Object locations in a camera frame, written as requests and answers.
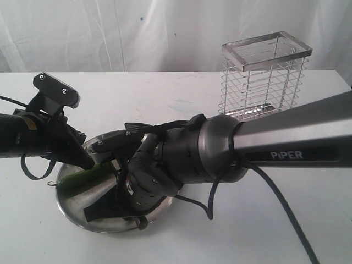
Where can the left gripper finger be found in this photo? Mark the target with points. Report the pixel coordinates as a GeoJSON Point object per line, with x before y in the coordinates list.
{"type": "Point", "coordinates": [79, 136]}
{"type": "Point", "coordinates": [69, 151]}

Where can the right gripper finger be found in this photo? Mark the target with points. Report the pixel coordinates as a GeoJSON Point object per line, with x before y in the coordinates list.
{"type": "Point", "coordinates": [106, 207]}

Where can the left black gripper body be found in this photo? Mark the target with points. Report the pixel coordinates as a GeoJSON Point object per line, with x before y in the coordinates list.
{"type": "Point", "coordinates": [40, 134]}

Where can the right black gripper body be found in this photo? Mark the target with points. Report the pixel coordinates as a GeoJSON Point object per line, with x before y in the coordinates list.
{"type": "Point", "coordinates": [137, 204]}

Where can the green cucumber piece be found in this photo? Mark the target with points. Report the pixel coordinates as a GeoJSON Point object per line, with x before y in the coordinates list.
{"type": "Point", "coordinates": [73, 184]}

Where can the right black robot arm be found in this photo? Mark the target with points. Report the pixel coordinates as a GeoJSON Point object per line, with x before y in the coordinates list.
{"type": "Point", "coordinates": [158, 160]}

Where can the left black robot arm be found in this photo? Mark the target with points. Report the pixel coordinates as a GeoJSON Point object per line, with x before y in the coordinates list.
{"type": "Point", "coordinates": [10, 125]}

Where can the round stainless steel plate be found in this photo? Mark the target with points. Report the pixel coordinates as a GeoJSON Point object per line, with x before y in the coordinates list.
{"type": "Point", "coordinates": [73, 207]}

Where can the white backdrop curtain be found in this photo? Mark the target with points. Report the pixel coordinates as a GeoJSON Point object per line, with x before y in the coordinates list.
{"type": "Point", "coordinates": [152, 36]}

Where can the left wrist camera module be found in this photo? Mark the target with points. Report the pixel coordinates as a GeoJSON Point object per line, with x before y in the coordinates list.
{"type": "Point", "coordinates": [57, 91]}

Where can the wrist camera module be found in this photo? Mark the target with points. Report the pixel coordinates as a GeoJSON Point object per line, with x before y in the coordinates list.
{"type": "Point", "coordinates": [120, 143]}
{"type": "Point", "coordinates": [57, 91]}

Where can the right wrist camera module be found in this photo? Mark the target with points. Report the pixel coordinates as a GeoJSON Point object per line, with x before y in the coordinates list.
{"type": "Point", "coordinates": [120, 143]}

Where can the chrome wire utensil holder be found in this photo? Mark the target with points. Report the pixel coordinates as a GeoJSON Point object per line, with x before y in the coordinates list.
{"type": "Point", "coordinates": [262, 75]}

